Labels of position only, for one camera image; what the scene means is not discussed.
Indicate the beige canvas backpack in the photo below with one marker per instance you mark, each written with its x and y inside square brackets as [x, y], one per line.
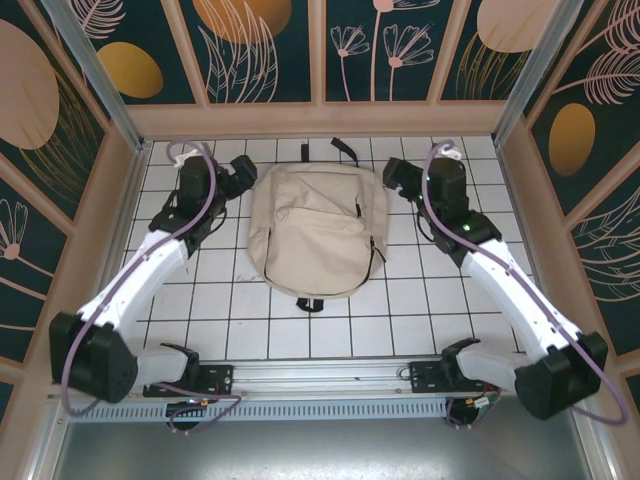
[310, 235]

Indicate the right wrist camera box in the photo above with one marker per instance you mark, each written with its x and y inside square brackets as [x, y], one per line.
[446, 180]

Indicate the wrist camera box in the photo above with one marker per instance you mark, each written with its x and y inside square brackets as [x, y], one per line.
[196, 177]
[446, 180]

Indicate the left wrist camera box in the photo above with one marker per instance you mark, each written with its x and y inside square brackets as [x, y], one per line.
[196, 177]

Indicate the aluminium side rail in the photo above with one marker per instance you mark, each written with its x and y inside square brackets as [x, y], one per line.
[130, 190]
[515, 185]

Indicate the wall panel two pink flowers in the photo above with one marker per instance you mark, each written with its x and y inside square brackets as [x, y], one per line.
[370, 75]

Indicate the wall panel orange oval fern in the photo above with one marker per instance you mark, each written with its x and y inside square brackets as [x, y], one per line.
[572, 140]

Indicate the wall panel orange circle feathers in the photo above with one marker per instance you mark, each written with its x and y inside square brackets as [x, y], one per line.
[240, 30]

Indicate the wall panel small orange oval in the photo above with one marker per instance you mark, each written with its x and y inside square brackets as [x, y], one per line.
[125, 70]

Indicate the wall panel pink fern leaves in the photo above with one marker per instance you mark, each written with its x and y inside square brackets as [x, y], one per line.
[615, 270]

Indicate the aluminium frame post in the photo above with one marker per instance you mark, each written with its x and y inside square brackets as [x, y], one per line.
[47, 440]
[595, 450]
[536, 75]
[97, 75]

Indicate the wall panel pink circle gold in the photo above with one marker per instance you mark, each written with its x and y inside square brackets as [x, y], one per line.
[500, 25]

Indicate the wall panel pink flower stems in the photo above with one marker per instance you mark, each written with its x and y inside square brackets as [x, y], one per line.
[25, 280]

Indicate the long aluminium base rail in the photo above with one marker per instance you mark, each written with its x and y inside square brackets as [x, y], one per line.
[320, 372]

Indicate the wall panel large pink circle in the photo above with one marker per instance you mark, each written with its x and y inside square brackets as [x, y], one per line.
[30, 100]

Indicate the grey metal base plate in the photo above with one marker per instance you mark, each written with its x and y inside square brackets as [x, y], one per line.
[320, 450]

